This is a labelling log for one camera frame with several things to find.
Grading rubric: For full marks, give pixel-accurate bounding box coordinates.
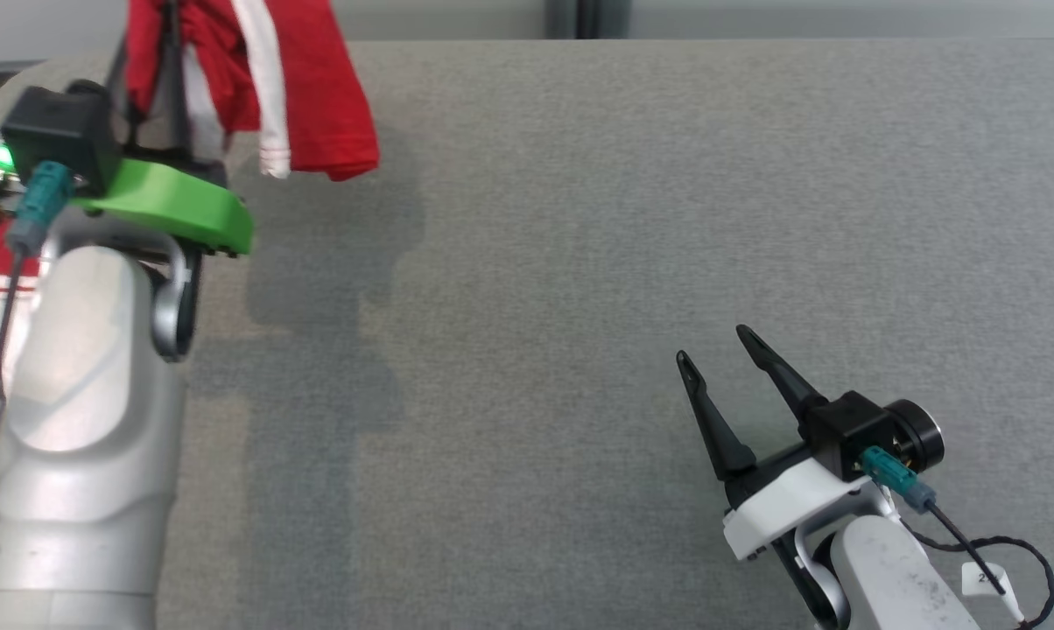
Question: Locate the white cable label tag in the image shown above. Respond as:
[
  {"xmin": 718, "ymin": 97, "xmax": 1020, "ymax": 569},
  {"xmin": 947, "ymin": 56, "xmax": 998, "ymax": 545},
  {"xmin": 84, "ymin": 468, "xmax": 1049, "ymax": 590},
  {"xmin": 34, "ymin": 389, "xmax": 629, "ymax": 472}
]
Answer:
[{"xmin": 961, "ymin": 562, "xmax": 1011, "ymax": 601}]

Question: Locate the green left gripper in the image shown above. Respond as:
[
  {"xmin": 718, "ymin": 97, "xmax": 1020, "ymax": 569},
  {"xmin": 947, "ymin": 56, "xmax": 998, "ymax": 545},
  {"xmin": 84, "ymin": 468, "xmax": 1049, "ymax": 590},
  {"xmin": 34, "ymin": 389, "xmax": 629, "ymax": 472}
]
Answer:
[{"xmin": 0, "ymin": 0, "xmax": 255, "ymax": 260}]

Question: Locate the black cable with teal plug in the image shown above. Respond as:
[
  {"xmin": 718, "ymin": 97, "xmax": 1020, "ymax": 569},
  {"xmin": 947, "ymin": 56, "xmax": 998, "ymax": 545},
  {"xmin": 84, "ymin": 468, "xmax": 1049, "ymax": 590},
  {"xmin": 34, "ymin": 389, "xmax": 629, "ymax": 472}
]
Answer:
[
  {"xmin": 0, "ymin": 160, "xmax": 74, "ymax": 530},
  {"xmin": 860, "ymin": 445, "xmax": 1054, "ymax": 630}
]

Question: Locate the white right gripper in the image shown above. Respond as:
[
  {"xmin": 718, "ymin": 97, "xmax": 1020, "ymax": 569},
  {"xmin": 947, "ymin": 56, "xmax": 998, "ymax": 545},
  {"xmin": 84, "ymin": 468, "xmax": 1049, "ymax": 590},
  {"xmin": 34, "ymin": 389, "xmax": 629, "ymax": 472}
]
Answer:
[{"xmin": 675, "ymin": 324, "xmax": 945, "ymax": 563}]

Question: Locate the red garment with white trim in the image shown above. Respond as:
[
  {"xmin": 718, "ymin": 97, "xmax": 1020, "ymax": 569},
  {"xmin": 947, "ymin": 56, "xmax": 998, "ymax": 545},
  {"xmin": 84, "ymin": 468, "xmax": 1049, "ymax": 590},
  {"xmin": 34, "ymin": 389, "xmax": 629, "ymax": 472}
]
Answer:
[{"xmin": 0, "ymin": 0, "xmax": 381, "ymax": 444}]

